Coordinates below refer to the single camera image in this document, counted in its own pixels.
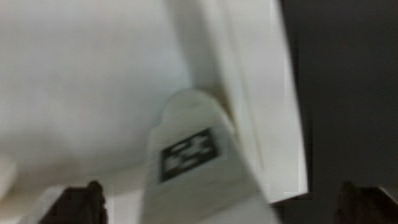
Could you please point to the white square table top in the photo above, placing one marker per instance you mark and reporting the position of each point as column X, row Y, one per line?
column 100, row 56

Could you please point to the white leg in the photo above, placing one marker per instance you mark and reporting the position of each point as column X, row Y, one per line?
column 201, row 189

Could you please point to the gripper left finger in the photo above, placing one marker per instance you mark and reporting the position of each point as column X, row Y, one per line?
column 69, row 205

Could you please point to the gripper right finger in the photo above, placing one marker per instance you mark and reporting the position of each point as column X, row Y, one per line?
column 366, row 206

